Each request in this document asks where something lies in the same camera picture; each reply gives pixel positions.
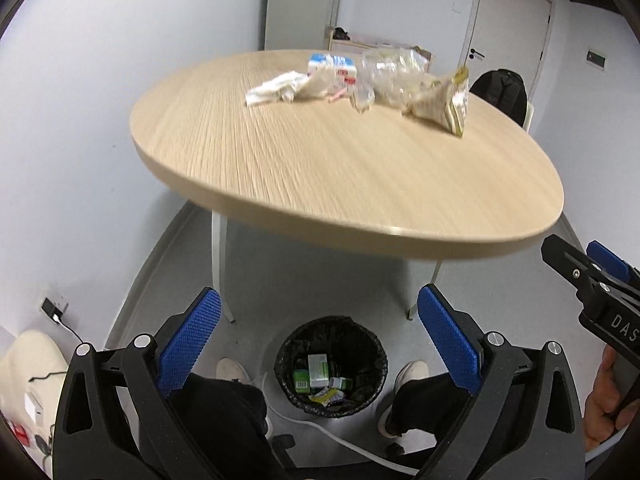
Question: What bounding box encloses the white power adapter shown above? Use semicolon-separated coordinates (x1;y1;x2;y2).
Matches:
24;392;45;425

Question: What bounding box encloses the green white medicine box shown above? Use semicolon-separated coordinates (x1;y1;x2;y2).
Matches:
307;354;331;389

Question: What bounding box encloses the white floor cable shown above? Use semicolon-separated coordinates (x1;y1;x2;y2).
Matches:
272;410;426;476

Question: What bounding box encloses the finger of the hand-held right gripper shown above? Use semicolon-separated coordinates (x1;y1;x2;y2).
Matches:
541;234;608;302
586;240;640;306

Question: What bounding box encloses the black backpack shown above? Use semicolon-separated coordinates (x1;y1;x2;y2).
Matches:
470;69;528;128

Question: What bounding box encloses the person's right leg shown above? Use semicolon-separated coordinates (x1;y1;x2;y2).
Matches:
384;374;473;466

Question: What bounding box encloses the person's left leg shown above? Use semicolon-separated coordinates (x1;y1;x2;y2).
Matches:
167;374;273;480

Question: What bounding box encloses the clear plastic wrapper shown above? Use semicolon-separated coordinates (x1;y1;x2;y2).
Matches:
299;67;352;102

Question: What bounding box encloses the white door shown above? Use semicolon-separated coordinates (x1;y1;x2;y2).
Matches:
462;0;556;106

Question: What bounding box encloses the pink drawer dresser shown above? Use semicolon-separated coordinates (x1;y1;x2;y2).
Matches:
325;25;436;73

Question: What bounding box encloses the person's leg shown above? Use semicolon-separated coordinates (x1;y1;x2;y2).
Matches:
384;374;473;466
167;374;273;480

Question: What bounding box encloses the white paper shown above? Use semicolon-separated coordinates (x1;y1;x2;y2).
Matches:
245;72;312;107

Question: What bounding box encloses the yellow wrapper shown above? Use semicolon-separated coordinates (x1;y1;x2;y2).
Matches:
307;386;347;406

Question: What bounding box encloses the white left shoe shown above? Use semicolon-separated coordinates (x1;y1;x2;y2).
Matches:
216;357;253;386

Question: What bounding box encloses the gold snack package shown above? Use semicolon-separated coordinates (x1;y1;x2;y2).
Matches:
405;66;471;138

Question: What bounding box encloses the black power cable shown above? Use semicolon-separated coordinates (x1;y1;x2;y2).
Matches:
29;315;87;383

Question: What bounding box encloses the white right shoe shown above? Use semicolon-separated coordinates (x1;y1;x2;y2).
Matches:
392;360;431;391

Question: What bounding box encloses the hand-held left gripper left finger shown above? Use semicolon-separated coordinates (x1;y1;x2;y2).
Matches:
52;287;223;480

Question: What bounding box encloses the wall power socket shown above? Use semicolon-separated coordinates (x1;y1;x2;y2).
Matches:
40;297;69;326

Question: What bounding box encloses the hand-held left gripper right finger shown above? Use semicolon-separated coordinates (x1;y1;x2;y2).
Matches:
416;284;586;480

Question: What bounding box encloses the black trash bin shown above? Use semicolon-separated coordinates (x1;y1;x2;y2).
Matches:
274;316;388;418

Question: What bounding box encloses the round wooden table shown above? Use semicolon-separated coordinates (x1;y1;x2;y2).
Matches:
129;49;565;323

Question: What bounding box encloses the blue white milk carton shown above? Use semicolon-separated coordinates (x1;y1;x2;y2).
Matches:
306;52;358;87

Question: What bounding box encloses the white shoe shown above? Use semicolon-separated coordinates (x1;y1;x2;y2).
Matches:
216;357;253;386
392;360;431;391

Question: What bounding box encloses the person's right hand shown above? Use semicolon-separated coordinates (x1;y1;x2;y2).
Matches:
582;347;629;453

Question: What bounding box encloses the clear plastic bag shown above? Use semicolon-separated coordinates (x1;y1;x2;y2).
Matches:
352;45;441;111

